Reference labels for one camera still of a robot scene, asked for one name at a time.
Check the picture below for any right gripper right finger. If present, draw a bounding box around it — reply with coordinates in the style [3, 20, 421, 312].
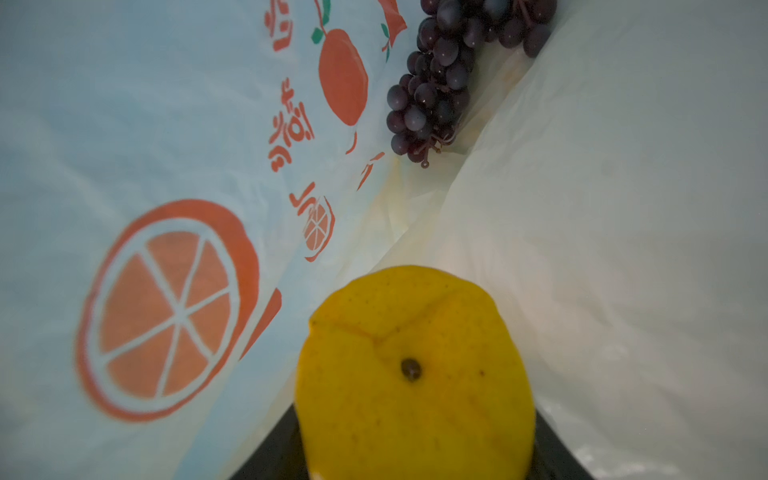
[526, 411, 594, 480]

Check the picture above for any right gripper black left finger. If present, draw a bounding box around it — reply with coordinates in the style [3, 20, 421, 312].
[231, 405, 309, 480]

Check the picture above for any yellow bell pepper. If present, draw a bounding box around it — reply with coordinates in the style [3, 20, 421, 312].
[294, 266, 536, 479]

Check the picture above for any translucent printed plastic bag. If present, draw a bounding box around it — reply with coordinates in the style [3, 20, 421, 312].
[1, 1, 767, 479]

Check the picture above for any dark purple grape bunch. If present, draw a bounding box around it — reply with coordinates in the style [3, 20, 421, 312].
[386, 0, 559, 168]

